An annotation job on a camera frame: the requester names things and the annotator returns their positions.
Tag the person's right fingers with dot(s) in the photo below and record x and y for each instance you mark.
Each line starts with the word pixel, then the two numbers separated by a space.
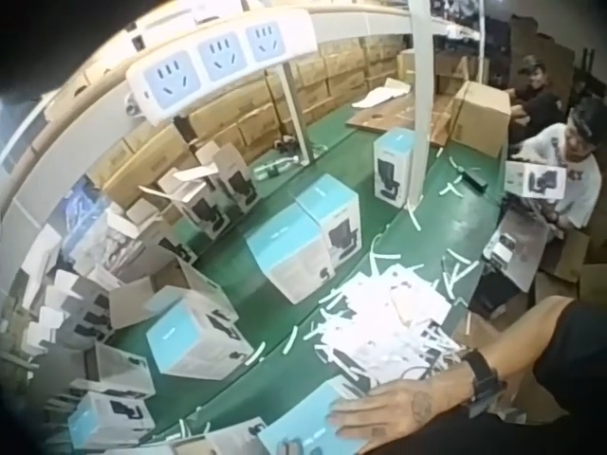
pixel 353 412

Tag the small black device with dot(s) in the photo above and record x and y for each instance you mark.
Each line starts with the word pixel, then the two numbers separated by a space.
pixel 288 144

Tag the black wrist band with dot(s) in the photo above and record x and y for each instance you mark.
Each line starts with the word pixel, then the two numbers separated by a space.
pixel 481 374

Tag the heap of open white boxes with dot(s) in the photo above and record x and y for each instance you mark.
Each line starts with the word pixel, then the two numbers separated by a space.
pixel 95 270

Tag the open white product box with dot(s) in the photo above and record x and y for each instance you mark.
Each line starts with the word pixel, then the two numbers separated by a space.
pixel 234 175
pixel 199 204

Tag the scattered white paper strips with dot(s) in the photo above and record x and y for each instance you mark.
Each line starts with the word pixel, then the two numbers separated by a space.
pixel 455 275

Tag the white power strip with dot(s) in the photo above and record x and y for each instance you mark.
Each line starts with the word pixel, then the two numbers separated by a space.
pixel 218 57

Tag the open brown carton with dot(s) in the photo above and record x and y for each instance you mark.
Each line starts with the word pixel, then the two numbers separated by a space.
pixel 517 246

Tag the flat cardboard sheet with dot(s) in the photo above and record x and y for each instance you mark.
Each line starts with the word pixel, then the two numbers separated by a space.
pixel 393 118

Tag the large brown carton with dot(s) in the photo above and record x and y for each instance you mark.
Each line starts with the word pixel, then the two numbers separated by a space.
pixel 481 116

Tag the white tape tool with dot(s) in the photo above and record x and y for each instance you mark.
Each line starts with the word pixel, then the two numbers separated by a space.
pixel 277 167

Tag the white upright frame post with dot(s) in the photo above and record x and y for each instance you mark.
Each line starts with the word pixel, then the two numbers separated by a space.
pixel 422 104

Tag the pile of white booklets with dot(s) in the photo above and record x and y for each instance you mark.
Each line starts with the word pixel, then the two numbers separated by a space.
pixel 393 317

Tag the stack of brown cartons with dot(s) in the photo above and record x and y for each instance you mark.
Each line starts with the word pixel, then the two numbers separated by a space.
pixel 246 118

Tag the white slanted frame post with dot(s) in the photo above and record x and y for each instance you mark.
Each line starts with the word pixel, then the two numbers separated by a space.
pixel 296 114

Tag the black hand tool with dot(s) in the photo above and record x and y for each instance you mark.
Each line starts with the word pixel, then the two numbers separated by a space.
pixel 474 180

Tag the person's right hand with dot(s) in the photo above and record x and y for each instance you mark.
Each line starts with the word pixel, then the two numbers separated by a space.
pixel 408 407

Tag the white frame beam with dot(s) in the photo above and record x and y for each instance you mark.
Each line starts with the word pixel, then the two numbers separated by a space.
pixel 370 20

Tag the white paper sheet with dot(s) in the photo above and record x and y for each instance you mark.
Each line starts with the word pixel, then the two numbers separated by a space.
pixel 379 95

